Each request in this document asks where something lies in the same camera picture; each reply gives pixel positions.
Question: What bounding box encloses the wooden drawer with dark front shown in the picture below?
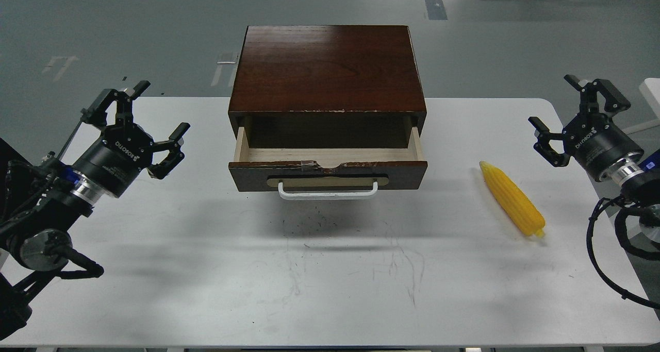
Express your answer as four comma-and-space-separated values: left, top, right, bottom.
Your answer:
228, 127, 428, 192

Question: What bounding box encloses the white drawer handle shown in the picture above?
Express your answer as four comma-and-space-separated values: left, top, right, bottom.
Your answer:
277, 181, 379, 201

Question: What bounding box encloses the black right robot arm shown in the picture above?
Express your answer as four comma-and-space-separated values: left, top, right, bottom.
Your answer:
529, 74, 658, 231

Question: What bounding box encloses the grey floor tape strip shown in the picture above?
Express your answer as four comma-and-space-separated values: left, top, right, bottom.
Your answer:
424, 0, 448, 21

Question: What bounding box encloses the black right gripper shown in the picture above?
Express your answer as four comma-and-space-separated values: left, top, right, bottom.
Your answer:
528, 74, 644, 181

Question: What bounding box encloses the dark wooden cabinet box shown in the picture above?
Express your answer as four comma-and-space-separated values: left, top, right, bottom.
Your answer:
228, 25, 427, 148

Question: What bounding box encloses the yellow corn cob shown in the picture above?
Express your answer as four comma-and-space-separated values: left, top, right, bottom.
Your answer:
479, 160, 546, 238

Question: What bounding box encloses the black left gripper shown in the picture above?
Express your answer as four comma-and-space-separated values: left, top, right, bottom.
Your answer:
73, 80, 191, 198

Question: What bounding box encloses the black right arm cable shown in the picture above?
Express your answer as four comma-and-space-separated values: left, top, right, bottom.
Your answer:
586, 196, 660, 310

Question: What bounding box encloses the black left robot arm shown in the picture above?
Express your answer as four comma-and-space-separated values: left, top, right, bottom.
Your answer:
2, 80, 190, 339

